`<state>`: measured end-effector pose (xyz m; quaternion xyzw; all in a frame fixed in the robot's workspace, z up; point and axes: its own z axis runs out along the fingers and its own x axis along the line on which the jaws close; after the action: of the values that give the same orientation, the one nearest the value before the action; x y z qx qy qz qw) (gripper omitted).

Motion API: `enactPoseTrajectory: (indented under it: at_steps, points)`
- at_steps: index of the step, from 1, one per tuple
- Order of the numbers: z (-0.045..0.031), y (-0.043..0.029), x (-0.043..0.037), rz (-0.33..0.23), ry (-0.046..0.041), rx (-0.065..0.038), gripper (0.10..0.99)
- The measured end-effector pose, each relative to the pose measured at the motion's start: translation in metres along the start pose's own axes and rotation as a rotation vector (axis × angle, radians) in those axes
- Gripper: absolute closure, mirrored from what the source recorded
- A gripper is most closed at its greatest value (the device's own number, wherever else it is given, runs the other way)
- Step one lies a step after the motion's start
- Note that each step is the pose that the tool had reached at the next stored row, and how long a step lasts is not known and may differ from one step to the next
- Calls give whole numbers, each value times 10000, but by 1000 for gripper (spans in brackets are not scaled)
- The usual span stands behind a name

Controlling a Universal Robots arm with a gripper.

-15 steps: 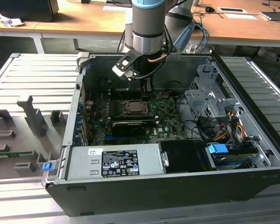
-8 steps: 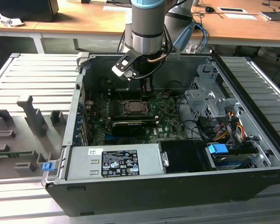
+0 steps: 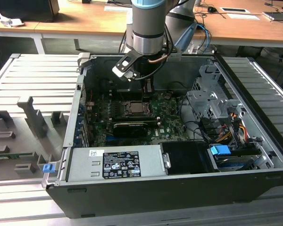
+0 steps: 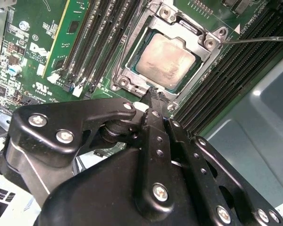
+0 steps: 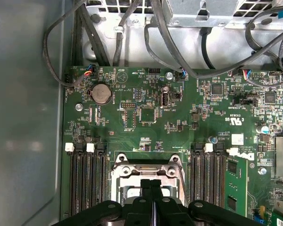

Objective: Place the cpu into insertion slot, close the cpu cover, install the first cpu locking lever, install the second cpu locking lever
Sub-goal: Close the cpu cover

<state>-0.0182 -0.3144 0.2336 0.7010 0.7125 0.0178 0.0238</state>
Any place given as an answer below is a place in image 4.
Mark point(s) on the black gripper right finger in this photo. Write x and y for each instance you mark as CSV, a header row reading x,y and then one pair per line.
x,y
202,164

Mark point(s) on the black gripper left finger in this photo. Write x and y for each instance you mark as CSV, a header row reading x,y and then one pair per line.
x,y
49,127

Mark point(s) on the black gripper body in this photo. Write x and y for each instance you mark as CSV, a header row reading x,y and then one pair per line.
x,y
96,193

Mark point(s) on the metal locking lever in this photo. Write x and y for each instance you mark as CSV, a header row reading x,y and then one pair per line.
x,y
120,61
254,40

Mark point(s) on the silver CPU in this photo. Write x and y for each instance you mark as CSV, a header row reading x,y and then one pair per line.
x,y
165,61

